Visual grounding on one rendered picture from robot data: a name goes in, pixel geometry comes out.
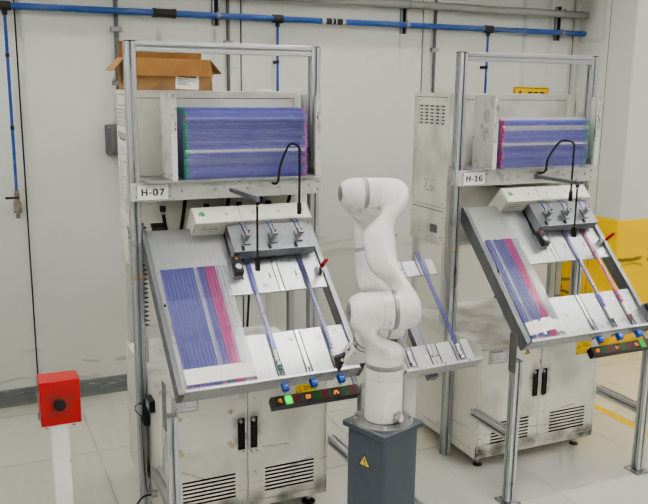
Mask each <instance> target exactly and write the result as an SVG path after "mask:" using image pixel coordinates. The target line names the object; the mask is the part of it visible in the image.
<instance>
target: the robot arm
mask: <svg viewBox="0 0 648 504"><path fill-rule="evenodd" d="M338 200H339V202H340V204H341V206H342V207H343V209H344V210H345V211H346V212H347V213H348V214H350V215H351V216H352V217H353V239H354V255H355V269H356V282H357V287H358V289H359V290H360V291H362V293H357V294H355V295H353V296H352V297H351V298H350V299H349V301H348V303H347V306H346V316H347V319H348V321H349V323H350V325H351V326H352V328H353V329H354V330H355V334H354V335H353V339H352V340H351V341H350V342H349V343H348V344H347V345H346V346H345V348H344V349H343V351H342V353H340V354H338V355H335V356H333V357H334V360H335V362H336V364H335V367H336V368H337V371H340V370H341V368H342V366H343V364H345V365H353V364H360V367H361V368H363V367H364V365H365V407H364V408H363V409H361V410H358V411H357V412H356V413H355V414H354V416H353V421H354V423H355V424H356V425H357V426H358V427H360V428H362V429H364V430H367V431H371V432H376V433H396V432H401V431H404V430H406V429H408V428H410V427H411V426H412V424H413V417H412V416H411V415H410V414H409V413H408V412H406V411H404V410H402V404H403V374H404V351H403V348H402V346H401V345H400V344H398V343H396V342H394V341H391V340H389V339H399V338H401V337H403V335H404V333H405V329H409V328H412V327H414V326H416V325H417V324H418V323H419V322H420V320H421V317H422V305H421V302H420V299H419V297H418V295H417V293H416V292H415V290H414V289H413V287H412V286H411V284H410V283H409V281H408V280H407V279H406V277H405V276H404V274H403V272H402V270H401V268H400V266H399V263H398V259H397V253H396V245H395V235H394V228H395V224H396V221H397V219H398V218H399V216H400V215H401V213H402V212H403V211H404V209H405V208H406V206H407V204H408V201H409V191H408V187H407V186H406V185H405V183H404V182H403V181H401V180H399V179H396V178H350V179H347V180H345V181H343V182H342V183H341V184H340V186H339V188H338ZM377 209H379V210H380V215H379V213H378V210H377ZM386 283H387V284H386ZM342 358H343V360H344V361H341V359H342Z"/></svg>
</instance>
